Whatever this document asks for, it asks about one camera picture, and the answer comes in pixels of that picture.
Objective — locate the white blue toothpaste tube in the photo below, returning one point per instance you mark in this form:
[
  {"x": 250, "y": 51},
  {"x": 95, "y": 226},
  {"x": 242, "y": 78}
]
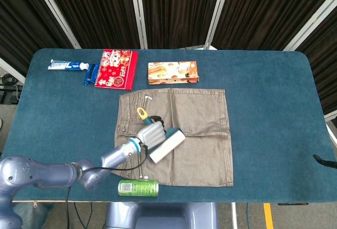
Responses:
[{"x": 64, "y": 65}]

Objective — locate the orange snack box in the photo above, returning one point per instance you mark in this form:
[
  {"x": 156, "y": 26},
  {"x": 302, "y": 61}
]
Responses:
[{"x": 172, "y": 72}]

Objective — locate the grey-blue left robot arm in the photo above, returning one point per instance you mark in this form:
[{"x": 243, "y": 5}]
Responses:
[{"x": 52, "y": 172}]

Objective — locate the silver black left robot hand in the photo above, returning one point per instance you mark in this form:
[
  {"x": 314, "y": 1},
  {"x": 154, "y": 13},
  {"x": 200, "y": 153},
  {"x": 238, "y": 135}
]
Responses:
[{"x": 151, "y": 135}]

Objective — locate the brown shiny skirt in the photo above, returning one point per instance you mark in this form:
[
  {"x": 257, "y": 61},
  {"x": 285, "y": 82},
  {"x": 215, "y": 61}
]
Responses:
[{"x": 200, "y": 113}]

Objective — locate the red spiral calendar notebook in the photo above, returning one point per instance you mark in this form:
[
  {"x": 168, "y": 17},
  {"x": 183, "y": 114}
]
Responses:
[{"x": 118, "y": 68}]

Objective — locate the black folding screen panel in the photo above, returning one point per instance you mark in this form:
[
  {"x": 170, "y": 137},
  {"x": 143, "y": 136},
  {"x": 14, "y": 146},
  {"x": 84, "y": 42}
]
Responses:
[
  {"x": 21, "y": 15},
  {"x": 179, "y": 10},
  {"x": 263, "y": 10},
  {"x": 100, "y": 10},
  {"x": 326, "y": 55}
]

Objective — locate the green drink can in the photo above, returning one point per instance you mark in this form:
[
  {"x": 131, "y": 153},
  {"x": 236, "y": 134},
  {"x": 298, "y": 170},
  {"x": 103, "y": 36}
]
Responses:
[{"x": 139, "y": 187}]

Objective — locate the white table leg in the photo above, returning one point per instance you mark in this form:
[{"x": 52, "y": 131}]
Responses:
[{"x": 234, "y": 215}]

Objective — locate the black equipment on floor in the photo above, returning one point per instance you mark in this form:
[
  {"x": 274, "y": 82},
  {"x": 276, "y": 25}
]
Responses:
[{"x": 8, "y": 92}]

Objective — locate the teal lint roller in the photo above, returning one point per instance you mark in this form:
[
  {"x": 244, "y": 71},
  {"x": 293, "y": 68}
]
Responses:
[{"x": 168, "y": 147}]

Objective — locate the grey-blue robot torso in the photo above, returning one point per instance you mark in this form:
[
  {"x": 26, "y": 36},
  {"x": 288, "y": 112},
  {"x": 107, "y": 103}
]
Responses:
[{"x": 163, "y": 215}]

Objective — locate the blue table cover cloth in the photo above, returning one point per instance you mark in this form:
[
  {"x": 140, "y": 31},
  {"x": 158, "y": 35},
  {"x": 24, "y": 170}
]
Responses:
[{"x": 263, "y": 108}]

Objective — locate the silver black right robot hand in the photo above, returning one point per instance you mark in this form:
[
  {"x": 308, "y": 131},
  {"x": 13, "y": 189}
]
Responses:
[{"x": 329, "y": 163}]

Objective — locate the blue snack packet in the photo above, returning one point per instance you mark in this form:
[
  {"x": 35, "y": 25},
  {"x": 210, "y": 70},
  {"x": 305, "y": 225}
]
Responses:
[{"x": 90, "y": 75}]

